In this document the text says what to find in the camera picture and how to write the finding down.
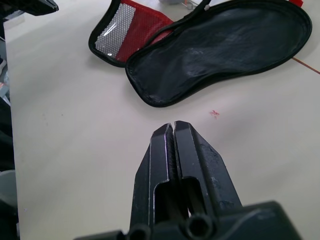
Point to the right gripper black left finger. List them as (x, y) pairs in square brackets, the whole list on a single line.
[(145, 175)]

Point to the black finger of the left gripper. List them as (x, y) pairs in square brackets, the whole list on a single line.
[(37, 6)]

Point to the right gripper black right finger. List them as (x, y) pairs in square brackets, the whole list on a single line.
[(200, 160)]

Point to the red black paddle case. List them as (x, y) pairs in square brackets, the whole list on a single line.
[(212, 50)]

